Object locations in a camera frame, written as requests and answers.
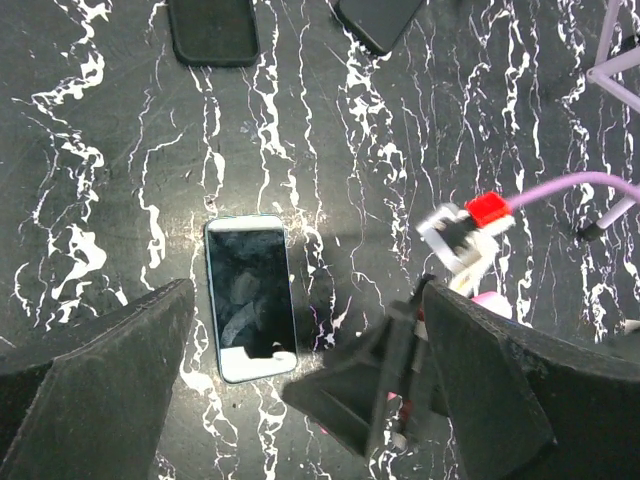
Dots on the pink cylindrical tool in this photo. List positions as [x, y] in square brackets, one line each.
[495, 303]

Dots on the lilac tripod stand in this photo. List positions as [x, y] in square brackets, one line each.
[599, 108]

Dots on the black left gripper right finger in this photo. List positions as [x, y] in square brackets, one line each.
[527, 405]

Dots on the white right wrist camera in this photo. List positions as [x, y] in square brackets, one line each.
[464, 238]

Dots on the blue smartphone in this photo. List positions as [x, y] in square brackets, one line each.
[250, 296]

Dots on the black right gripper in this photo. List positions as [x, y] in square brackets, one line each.
[349, 396]

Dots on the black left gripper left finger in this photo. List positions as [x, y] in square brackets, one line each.
[90, 401]

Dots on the black phone case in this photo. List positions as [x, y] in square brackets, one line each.
[214, 33]

